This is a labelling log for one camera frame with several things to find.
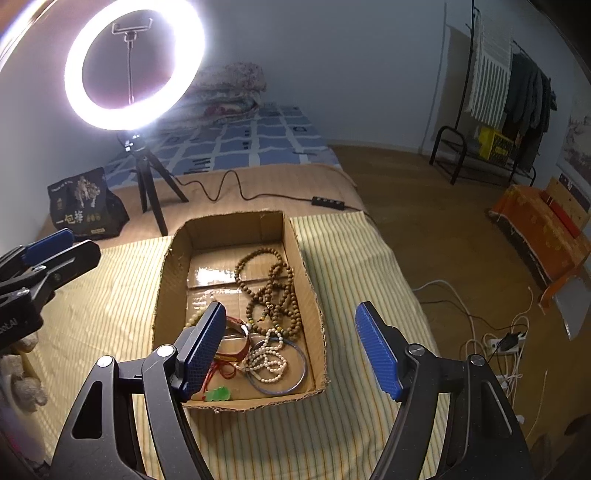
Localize tan bed cover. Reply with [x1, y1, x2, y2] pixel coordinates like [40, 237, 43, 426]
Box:
[37, 161, 370, 252]

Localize white cable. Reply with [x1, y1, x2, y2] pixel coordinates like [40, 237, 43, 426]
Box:
[413, 279, 490, 356]
[512, 286, 537, 335]

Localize striped cloth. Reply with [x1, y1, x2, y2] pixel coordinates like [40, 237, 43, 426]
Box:
[23, 210, 451, 480]

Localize red and wooden bracelet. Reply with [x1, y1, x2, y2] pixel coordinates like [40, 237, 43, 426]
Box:
[215, 316, 253, 365]

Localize phone clamp holder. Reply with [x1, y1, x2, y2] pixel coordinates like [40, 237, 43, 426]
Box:
[112, 18, 153, 43]

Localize cream bead bracelet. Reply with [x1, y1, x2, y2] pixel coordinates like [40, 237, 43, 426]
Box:
[184, 307, 209, 330]

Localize cardboard box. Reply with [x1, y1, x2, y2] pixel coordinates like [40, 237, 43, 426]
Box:
[152, 210, 332, 412]

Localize blue bangle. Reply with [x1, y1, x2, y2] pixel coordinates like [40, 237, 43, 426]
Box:
[245, 339, 307, 396]

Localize green pendant with red cord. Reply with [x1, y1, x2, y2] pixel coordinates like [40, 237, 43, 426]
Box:
[203, 360, 237, 403]

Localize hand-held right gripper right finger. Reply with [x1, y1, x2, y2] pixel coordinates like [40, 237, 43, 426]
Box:
[355, 301, 536, 480]

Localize white power strip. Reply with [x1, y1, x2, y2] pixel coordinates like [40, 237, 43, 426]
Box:
[482, 332, 527, 354]

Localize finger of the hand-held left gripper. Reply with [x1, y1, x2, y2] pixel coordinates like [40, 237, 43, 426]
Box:
[0, 229, 75, 278]
[18, 239, 102, 298]

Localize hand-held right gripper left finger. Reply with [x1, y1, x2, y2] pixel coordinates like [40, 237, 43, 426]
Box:
[48, 301, 227, 480]

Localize wall poster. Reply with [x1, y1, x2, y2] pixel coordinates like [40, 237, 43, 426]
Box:
[556, 95, 591, 185]

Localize beige plush toy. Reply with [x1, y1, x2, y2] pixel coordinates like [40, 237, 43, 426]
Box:
[0, 335, 49, 411]

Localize black tripod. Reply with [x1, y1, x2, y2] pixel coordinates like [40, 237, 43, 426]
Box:
[117, 134, 190, 236]

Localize ring light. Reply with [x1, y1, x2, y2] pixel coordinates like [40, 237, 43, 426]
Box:
[64, 0, 207, 131]

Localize striped towel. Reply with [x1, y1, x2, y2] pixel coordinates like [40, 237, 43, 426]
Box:
[466, 11, 513, 127]

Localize yellow and red flat box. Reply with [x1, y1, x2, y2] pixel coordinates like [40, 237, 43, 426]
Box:
[542, 178, 585, 236]

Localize dark hanging clothes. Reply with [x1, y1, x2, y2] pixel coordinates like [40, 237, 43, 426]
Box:
[503, 53, 558, 162]

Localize white pearl necklace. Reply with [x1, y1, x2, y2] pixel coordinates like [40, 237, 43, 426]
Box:
[238, 325, 291, 384]

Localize folded quilts pile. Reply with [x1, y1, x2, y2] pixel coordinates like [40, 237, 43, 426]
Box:
[161, 62, 269, 134]

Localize blue checked bed sheet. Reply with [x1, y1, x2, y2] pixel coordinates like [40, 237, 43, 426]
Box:
[104, 102, 342, 178]

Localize black printed bag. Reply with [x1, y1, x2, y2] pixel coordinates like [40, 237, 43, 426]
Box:
[47, 167, 130, 241]

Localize black metal clothes rack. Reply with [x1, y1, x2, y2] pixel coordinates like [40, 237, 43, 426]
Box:
[429, 0, 539, 185]

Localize orange patterned cloth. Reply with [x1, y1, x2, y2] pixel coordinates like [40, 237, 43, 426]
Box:
[489, 185, 591, 287]

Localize grey panel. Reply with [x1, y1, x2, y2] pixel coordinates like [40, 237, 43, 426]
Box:
[551, 277, 591, 341]

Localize black cable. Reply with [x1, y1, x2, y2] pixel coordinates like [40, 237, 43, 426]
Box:
[178, 170, 370, 217]

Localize wooden bead necklace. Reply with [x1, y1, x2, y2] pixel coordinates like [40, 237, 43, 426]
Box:
[235, 247, 303, 344]

